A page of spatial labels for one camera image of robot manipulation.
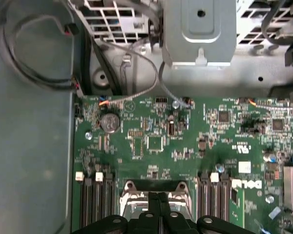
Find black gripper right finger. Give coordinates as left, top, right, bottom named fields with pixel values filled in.
left=159, top=192, right=256, bottom=234

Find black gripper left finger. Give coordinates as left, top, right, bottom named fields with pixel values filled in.
left=72, top=192, right=160, bottom=234

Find CPU socket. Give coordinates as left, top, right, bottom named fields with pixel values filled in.
left=119, top=179, right=193, bottom=220

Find RAM slot black clips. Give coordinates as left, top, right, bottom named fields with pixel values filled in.
left=84, top=177, right=93, bottom=227
left=197, top=170, right=209, bottom=217

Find RAM slot white clips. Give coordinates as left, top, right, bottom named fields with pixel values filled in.
left=209, top=172, right=220, bottom=220
left=94, top=172, right=104, bottom=220
left=74, top=172, right=85, bottom=227

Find green motherboard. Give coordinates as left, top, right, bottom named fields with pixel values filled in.
left=72, top=95, right=293, bottom=234

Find round coin cell battery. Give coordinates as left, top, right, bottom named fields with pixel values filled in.
left=99, top=112, right=120, bottom=134

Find black PC case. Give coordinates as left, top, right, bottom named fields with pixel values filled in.
left=0, top=0, right=293, bottom=234

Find perforated metal drive cage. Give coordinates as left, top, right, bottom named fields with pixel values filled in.
left=69, top=0, right=293, bottom=49

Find grey braided wire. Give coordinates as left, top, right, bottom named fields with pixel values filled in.
left=158, top=60, right=195, bottom=109
left=97, top=41, right=161, bottom=108

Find thick black cable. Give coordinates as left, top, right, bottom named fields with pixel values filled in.
left=82, top=31, right=124, bottom=96

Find black cable red connector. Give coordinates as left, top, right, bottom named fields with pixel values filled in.
left=0, top=0, right=88, bottom=97

